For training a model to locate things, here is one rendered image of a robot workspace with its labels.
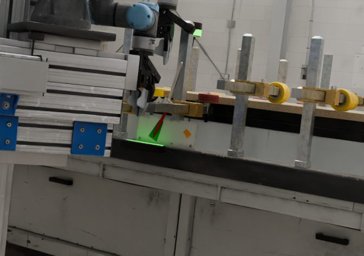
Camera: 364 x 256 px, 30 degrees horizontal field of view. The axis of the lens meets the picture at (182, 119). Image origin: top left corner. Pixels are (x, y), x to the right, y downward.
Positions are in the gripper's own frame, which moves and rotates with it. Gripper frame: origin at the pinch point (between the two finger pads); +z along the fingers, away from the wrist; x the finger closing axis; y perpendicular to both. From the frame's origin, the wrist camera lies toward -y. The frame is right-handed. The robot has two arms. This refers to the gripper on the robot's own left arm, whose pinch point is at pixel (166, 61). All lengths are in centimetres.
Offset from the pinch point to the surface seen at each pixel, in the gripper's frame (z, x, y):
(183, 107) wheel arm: 15.6, 1.4, -8.2
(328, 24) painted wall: -102, -761, -84
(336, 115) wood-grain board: 13, -6, -62
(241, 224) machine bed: 59, -22, -32
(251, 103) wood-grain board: 11.8, -17.8, -31.0
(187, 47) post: -6.1, -4.4, -6.2
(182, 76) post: 4.8, -4.7, -5.6
